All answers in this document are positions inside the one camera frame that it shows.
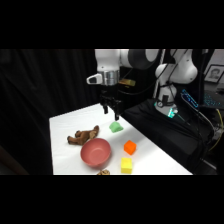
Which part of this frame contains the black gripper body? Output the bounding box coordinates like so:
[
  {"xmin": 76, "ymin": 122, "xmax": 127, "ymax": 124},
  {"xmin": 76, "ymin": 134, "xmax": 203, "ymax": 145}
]
[{"xmin": 99, "ymin": 86, "xmax": 123, "ymax": 112}]

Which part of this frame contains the green triangle block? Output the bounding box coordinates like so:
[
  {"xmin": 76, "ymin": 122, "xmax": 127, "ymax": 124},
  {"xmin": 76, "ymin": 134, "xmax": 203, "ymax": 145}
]
[{"xmin": 108, "ymin": 121, "xmax": 124, "ymax": 134}]

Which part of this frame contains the pink bowl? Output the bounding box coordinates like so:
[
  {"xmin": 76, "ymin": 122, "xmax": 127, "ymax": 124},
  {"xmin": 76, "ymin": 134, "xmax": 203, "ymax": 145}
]
[{"xmin": 79, "ymin": 137, "xmax": 112, "ymax": 169}]

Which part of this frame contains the brown plush toy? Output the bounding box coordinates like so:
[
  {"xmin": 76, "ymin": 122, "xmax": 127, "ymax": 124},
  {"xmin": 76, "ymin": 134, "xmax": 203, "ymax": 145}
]
[{"xmin": 66, "ymin": 125, "xmax": 100, "ymax": 146}]

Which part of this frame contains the orange cube block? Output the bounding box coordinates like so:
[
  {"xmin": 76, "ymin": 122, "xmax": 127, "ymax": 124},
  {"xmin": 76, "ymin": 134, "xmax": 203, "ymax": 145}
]
[{"xmin": 123, "ymin": 140, "xmax": 137, "ymax": 156}]

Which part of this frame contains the yellow cube block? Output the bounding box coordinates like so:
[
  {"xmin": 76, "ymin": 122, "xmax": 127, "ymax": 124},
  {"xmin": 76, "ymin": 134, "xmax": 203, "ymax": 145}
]
[{"xmin": 120, "ymin": 157, "xmax": 133, "ymax": 175}]

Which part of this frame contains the black robot stand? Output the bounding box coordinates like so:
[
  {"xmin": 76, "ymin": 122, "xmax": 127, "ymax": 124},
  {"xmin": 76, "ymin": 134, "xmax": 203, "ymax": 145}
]
[{"xmin": 121, "ymin": 97, "xmax": 215, "ymax": 176}]

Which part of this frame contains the small tan knobbly object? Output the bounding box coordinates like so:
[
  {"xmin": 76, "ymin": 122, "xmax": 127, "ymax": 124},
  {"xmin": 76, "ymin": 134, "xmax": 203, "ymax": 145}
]
[{"xmin": 96, "ymin": 169, "xmax": 111, "ymax": 176}]

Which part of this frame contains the black curtain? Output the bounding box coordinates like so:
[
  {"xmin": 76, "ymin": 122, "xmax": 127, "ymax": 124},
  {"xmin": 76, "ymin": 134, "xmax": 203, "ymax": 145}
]
[{"xmin": 0, "ymin": 49, "xmax": 134, "ymax": 176}]

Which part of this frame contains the blue lit device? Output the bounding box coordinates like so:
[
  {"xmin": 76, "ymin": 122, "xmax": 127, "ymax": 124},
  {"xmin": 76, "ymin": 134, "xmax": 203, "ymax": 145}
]
[{"xmin": 180, "ymin": 88, "xmax": 200, "ymax": 110}]

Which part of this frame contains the backlit keyboard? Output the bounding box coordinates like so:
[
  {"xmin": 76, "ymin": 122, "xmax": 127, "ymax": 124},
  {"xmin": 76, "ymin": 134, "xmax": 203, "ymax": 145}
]
[{"xmin": 202, "ymin": 92, "xmax": 224, "ymax": 110}]

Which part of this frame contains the framed portrait picture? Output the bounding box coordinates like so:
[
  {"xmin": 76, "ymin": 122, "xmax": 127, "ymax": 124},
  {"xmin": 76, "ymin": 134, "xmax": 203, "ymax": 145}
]
[{"xmin": 203, "ymin": 64, "xmax": 224, "ymax": 84}]

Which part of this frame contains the tan wrist camera box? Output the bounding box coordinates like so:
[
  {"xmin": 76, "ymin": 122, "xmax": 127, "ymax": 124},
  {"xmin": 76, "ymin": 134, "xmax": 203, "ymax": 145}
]
[{"xmin": 119, "ymin": 78, "xmax": 137, "ymax": 89}]

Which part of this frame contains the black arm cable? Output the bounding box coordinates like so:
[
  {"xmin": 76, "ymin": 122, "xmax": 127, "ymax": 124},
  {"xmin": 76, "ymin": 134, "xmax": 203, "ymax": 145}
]
[{"xmin": 152, "ymin": 49, "xmax": 190, "ymax": 101}]

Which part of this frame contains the yellow cable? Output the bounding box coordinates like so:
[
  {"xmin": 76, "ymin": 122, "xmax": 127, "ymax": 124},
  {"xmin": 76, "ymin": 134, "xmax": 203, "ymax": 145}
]
[{"xmin": 209, "ymin": 108, "xmax": 224, "ymax": 152}]

